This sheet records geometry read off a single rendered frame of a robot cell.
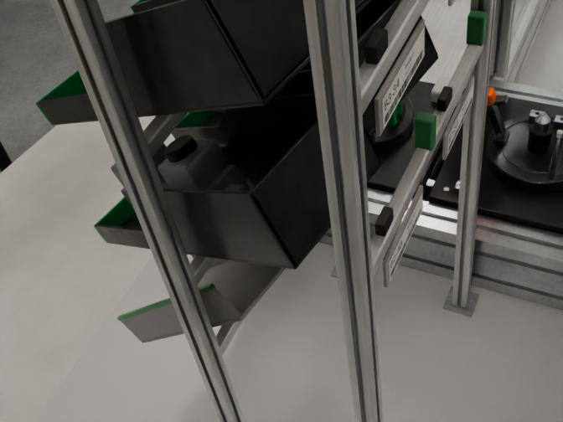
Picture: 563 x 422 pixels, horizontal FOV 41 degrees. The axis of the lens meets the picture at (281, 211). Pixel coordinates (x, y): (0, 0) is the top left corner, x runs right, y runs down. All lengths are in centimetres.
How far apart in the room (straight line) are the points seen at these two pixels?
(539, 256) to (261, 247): 53
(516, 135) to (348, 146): 72
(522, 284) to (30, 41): 276
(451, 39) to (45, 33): 237
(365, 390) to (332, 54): 34
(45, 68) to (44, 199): 196
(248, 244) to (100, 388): 55
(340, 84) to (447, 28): 108
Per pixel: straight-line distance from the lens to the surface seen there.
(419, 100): 122
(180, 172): 68
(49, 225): 133
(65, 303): 121
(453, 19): 149
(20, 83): 327
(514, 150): 112
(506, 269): 107
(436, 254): 109
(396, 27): 50
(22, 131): 302
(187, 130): 84
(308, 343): 106
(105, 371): 111
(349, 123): 42
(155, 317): 85
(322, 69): 40
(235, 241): 60
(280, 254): 57
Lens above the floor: 175
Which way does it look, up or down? 47 degrees down
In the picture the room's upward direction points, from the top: 11 degrees counter-clockwise
